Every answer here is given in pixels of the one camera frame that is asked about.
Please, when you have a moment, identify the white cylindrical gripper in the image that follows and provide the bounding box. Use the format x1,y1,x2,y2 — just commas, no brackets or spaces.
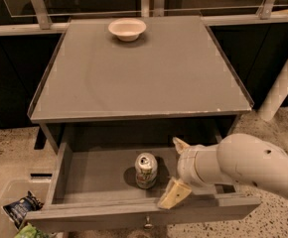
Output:
157,137,224,209

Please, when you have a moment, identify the silver green 7up can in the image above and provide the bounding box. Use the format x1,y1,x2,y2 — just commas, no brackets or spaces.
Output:
135,153,158,189

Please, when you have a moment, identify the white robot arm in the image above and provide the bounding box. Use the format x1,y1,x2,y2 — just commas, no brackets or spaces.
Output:
158,134,288,209

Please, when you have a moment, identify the metal drawer knob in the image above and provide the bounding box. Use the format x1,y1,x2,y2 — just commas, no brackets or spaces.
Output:
143,216,154,230

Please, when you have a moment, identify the grey open top drawer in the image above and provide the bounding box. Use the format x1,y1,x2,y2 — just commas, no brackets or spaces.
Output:
25,126,262,234

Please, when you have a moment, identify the grey cabinet with counter top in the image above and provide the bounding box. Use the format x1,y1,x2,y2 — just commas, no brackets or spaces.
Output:
29,16,253,141

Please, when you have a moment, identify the white paper bowl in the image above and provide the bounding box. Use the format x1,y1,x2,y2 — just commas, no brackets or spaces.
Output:
108,18,146,42

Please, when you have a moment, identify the green snack bag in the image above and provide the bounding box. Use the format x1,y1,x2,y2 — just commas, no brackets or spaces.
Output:
14,224,50,238

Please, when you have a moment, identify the dark blue snack bag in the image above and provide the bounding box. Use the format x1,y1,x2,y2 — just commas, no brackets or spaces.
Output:
2,190,44,229

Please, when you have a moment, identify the clear plastic bin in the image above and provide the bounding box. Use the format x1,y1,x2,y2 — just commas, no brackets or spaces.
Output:
0,178,70,238

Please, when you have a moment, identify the metal railing with glass panels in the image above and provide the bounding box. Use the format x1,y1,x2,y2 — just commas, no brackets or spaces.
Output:
0,0,288,36

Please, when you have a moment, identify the white diagonal post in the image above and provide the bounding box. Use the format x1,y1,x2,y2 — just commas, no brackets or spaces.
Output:
258,59,288,121

